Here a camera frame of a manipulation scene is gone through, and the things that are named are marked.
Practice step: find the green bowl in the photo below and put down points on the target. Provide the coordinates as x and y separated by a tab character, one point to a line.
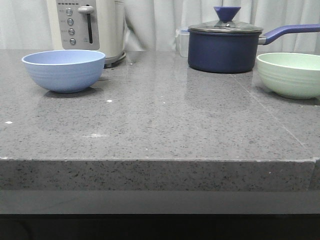
290	75

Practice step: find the clear plastic container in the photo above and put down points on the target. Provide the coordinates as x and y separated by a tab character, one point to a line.
182	41

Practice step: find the glass pot lid blue knob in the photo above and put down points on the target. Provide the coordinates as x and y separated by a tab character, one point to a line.
226	23

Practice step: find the blue bowl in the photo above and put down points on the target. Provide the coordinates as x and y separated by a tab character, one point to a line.
65	71

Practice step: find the blue saucepan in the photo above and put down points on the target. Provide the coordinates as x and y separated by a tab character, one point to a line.
232	53

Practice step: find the white silver toaster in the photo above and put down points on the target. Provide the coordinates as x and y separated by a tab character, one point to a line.
96	25

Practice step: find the white curtain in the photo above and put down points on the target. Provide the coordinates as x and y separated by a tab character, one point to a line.
152	24

